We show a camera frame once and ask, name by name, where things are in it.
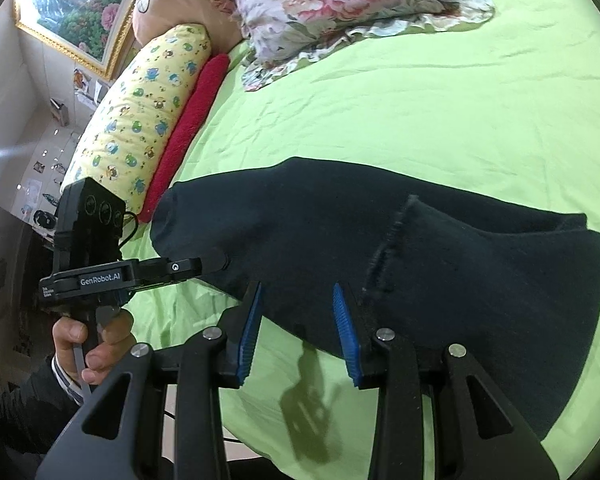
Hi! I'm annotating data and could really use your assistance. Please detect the pink padded headboard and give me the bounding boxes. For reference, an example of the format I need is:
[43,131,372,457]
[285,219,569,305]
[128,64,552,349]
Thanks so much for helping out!
[132,0,242,53]

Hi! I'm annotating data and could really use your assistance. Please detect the black fleece pants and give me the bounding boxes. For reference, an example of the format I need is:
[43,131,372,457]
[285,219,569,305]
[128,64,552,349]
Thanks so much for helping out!
[150,157,600,437]

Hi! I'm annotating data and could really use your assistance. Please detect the red plush pillow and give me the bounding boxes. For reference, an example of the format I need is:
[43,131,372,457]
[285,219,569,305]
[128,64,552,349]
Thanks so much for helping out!
[138,53,230,223]

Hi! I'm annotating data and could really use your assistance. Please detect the floral print blanket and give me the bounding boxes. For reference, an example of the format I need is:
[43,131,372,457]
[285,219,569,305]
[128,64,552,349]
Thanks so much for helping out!
[211,0,495,91]

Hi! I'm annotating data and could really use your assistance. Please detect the yellow cartoon print bolster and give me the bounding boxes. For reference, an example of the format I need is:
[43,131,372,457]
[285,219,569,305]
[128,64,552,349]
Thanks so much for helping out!
[61,24,211,214]

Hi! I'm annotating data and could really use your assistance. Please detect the dark sleeved forearm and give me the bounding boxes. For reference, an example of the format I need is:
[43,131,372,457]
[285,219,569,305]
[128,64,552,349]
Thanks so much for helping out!
[0,356,83,479]

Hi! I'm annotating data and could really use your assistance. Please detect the black camera module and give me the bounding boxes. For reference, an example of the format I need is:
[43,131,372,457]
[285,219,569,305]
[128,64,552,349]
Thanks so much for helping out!
[53,177,125,272]

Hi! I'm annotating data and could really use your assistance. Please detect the person's left hand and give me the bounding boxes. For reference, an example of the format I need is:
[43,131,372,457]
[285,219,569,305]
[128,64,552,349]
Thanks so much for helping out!
[51,309,136,386]

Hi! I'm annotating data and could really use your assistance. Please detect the green bed sheet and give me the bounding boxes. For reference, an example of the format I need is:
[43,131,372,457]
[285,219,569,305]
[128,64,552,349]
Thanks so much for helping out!
[128,0,600,479]

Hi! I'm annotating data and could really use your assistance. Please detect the gold framed landscape painting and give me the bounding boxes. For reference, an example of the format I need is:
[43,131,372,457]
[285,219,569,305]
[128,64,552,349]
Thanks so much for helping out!
[14,0,135,79]

